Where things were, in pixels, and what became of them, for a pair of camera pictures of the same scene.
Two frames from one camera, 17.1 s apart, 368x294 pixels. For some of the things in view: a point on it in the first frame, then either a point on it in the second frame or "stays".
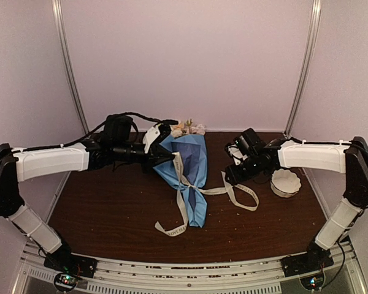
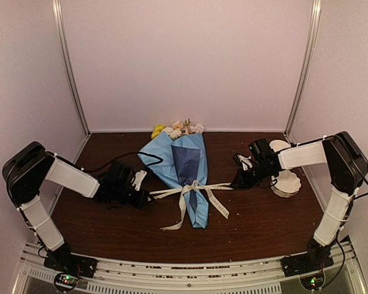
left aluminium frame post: [62, 39] stays
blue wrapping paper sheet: [192, 152] stays
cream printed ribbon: [225, 188] to [182, 205]
